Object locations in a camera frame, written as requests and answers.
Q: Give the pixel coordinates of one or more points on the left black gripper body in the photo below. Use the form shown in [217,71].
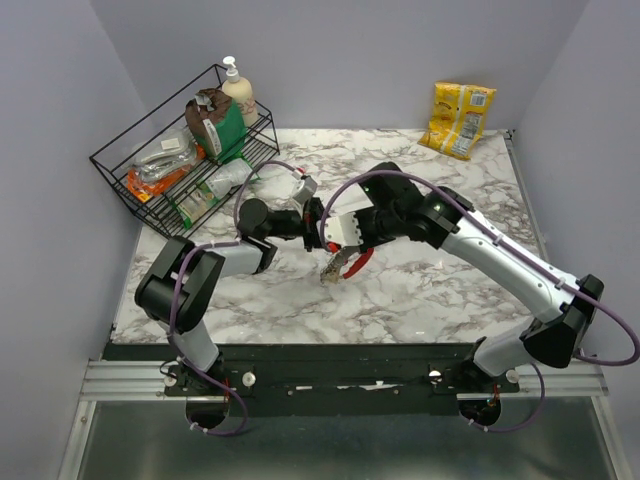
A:
[311,236]

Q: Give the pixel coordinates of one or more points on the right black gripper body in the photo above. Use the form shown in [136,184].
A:
[378,226]

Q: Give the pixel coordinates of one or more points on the metal red key organizer plate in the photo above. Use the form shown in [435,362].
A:
[345,263]

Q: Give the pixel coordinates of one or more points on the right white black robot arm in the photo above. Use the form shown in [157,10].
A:
[560,303]

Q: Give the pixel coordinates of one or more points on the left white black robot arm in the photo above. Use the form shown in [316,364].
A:
[177,288]

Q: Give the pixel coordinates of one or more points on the green white snack packet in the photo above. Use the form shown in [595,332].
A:
[212,190]

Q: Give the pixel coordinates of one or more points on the yellow chips bag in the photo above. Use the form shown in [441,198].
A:
[457,119]

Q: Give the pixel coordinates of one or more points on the brown green bag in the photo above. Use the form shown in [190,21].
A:
[215,121]

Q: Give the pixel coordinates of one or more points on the cream pump lotion bottle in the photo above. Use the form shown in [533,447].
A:
[240,90]

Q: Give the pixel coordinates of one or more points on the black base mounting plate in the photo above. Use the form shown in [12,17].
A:
[282,380]

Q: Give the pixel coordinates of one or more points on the orange snack packet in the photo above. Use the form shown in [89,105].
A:
[146,190]

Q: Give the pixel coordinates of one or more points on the clear plastic packet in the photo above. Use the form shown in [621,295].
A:
[171,151]

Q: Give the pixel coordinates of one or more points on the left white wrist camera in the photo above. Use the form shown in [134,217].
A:
[304,190]

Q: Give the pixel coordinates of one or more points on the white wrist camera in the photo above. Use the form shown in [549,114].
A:
[304,190]
[342,230]

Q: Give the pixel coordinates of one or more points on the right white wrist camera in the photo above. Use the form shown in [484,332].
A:
[342,230]

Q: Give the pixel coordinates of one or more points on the black wire rack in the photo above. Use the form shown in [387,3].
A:
[114,160]

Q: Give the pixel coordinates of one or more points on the aluminium rail frame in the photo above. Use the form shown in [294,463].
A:
[121,431]

